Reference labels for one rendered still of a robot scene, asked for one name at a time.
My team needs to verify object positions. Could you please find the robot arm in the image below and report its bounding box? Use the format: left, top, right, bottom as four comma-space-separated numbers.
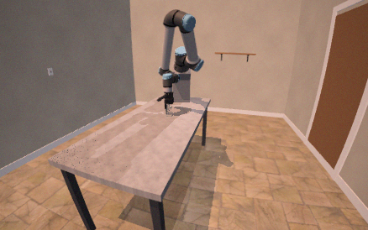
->
158, 9, 204, 92

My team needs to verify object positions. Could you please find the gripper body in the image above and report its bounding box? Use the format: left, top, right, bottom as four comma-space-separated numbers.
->
164, 91, 174, 104

